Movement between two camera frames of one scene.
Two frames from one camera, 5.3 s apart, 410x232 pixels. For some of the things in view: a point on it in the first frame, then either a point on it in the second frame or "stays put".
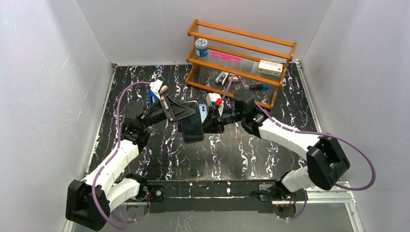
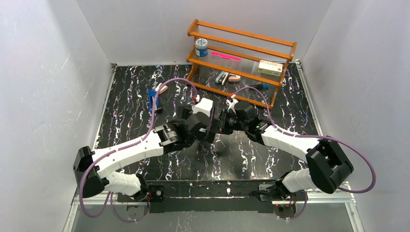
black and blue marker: [259, 87] stays put
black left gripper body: [168, 109] → [209, 133]
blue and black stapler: [150, 94] stays put
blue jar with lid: [201, 47] stays put
